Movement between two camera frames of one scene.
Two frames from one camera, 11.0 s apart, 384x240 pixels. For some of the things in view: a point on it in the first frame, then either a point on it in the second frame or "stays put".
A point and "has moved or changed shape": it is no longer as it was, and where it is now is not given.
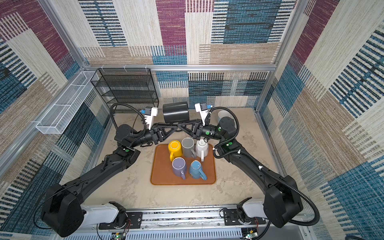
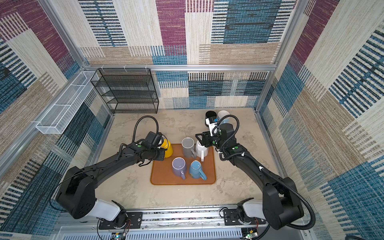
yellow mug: [175, 147] has moved or changed shape
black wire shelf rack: [133, 88] stays put
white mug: [202, 149] stays put
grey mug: [187, 144] stays put
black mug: [175, 112] -> [210, 114]
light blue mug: [223, 113] stays put
